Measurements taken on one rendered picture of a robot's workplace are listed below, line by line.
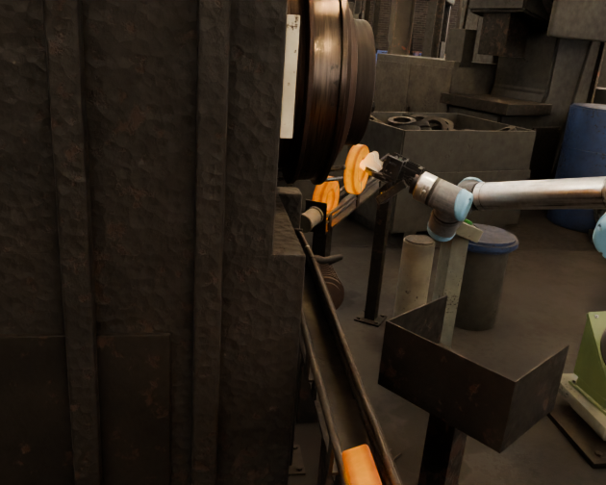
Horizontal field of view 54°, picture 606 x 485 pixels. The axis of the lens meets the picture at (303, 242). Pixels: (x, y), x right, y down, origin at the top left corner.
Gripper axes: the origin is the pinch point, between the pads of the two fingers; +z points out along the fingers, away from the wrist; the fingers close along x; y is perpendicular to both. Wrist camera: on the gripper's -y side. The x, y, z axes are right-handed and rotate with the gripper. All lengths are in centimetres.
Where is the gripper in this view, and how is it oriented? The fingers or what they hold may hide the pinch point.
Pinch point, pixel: (358, 163)
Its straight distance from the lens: 191.2
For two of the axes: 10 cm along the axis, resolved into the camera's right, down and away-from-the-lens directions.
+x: -4.2, 2.6, -8.7
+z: -8.5, -4.5, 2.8
